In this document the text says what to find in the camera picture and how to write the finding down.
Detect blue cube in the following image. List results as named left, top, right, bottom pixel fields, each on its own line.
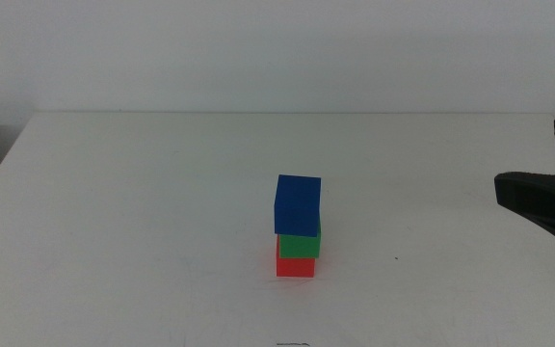
left=273, top=173, right=323, bottom=238

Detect green cube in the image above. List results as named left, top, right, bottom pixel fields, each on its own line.
left=278, top=224, right=323, bottom=259

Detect red cube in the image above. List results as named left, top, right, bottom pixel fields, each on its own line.
left=276, top=235, right=317, bottom=279

